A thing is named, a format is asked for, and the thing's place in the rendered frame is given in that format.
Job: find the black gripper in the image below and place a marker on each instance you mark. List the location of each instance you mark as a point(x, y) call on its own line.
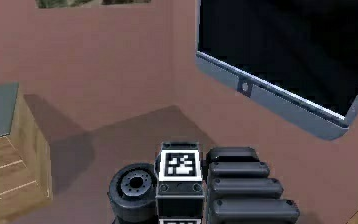
point(133, 191)

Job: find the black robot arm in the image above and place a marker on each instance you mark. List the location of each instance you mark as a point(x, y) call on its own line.
point(243, 196)

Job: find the wooden chest of drawers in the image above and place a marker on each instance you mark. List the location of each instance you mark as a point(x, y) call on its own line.
point(10, 166)

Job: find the grey framed television set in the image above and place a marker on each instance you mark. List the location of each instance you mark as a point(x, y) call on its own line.
point(280, 50)

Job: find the framed picture on wall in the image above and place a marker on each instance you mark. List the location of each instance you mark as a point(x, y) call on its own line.
point(87, 2)

